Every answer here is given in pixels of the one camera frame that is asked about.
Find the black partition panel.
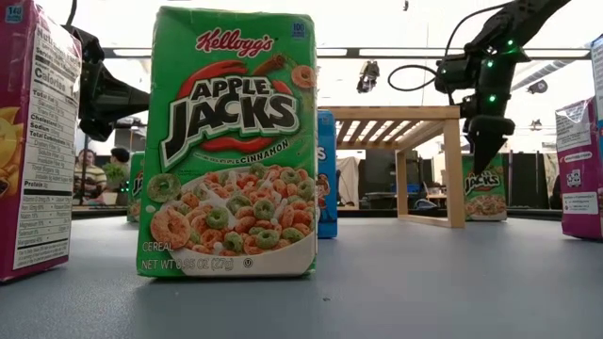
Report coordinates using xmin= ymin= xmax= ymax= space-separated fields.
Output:
xmin=501 ymin=151 xmax=550 ymax=211

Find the green Apple Jacks cereal box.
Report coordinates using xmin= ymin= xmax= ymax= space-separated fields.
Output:
xmin=125 ymin=151 xmax=146 ymax=223
xmin=136 ymin=5 xmax=319 ymax=279
xmin=461 ymin=153 xmax=509 ymax=222

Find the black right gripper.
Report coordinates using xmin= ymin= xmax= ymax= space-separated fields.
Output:
xmin=461 ymin=51 xmax=519 ymax=175

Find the long black light bar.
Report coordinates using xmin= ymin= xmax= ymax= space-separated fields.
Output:
xmin=102 ymin=45 xmax=593 ymax=60

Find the grey hanging ceiling device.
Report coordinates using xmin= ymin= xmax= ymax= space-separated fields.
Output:
xmin=356 ymin=59 xmax=381 ymax=94

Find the wooden slatted shelf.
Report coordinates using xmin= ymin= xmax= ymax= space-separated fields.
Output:
xmin=319 ymin=105 xmax=467 ymax=230

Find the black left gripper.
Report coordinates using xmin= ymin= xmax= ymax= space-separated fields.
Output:
xmin=64 ymin=25 xmax=151 ymax=142

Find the blue Rice Krispies cereal box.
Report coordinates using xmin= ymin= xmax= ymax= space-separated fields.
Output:
xmin=590 ymin=33 xmax=603 ymax=128
xmin=316 ymin=108 xmax=339 ymax=240

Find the person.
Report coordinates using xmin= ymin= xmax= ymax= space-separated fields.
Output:
xmin=73 ymin=148 xmax=108 ymax=206
xmin=109 ymin=146 xmax=132 ymax=166

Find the pink cereal box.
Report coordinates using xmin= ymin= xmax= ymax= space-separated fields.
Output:
xmin=554 ymin=96 xmax=603 ymax=241
xmin=0 ymin=0 xmax=84 ymax=283

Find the green potted plant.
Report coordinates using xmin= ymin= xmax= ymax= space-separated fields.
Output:
xmin=101 ymin=162 xmax=128 ymax=192

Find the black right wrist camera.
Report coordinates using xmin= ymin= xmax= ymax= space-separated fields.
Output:
xmin=433 ymin=55 xmax=480 ymax=94

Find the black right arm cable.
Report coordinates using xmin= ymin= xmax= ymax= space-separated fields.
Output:
xmin=387 ymin=2 xmax=513 ymax=107

